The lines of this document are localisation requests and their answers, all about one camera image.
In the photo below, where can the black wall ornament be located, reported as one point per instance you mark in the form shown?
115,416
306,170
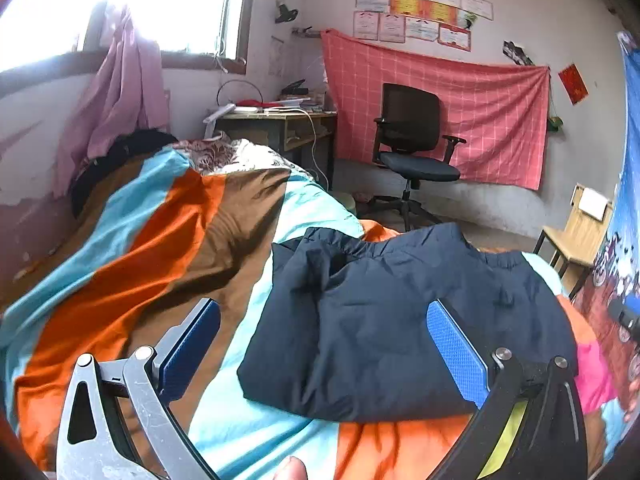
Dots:
286,14

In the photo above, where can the black office chair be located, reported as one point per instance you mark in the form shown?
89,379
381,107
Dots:
415,165

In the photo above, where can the person's left hand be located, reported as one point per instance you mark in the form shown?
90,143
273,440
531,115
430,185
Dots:
292,469

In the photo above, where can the pink curtain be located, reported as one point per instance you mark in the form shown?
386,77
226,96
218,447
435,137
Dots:
125,85

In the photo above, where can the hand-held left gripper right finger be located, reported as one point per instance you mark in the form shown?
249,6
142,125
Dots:
457,350

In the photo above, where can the wooden chair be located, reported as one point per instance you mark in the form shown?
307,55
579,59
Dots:
575,240

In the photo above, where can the black cloth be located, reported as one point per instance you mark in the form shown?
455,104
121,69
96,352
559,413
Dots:
135,142

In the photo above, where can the stack of books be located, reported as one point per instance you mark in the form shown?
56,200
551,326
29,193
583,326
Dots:
300,95

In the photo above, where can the group of wall certificates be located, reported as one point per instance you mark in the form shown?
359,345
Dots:
425,12

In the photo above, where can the printed blue blanket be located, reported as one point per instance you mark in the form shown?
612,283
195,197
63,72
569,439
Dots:
627,160

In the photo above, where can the red flat item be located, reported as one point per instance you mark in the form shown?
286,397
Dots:
252,104

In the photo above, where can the window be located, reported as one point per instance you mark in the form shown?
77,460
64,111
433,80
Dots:
175,5

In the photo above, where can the red paper wall decoration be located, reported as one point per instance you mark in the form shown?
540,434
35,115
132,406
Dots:
573,82

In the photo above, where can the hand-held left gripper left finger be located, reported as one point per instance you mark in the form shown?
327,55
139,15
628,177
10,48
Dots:
192,345

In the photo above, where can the white folding stand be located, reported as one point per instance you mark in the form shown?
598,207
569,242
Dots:
219,114

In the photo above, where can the navy padded jacket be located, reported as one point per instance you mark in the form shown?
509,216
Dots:
375,320

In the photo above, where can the wooden desk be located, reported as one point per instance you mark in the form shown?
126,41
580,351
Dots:
260,119

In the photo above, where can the red checked wall cloth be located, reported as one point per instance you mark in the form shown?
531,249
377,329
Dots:
490,110

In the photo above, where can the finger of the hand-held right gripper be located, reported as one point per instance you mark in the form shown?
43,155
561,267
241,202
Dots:
627,317

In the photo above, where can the pink cloth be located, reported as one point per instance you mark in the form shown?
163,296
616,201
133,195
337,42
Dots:
595,375

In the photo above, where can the white paper sheet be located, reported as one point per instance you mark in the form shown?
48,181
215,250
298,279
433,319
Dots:
594,203

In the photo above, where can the floral patterned bedding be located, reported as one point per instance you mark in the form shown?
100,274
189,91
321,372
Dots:
235,152

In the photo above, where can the dark wall hanging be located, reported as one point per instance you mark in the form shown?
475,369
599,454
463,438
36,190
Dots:
517,52

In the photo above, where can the striped orange blue brown blanket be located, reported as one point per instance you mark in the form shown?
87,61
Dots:
150,260

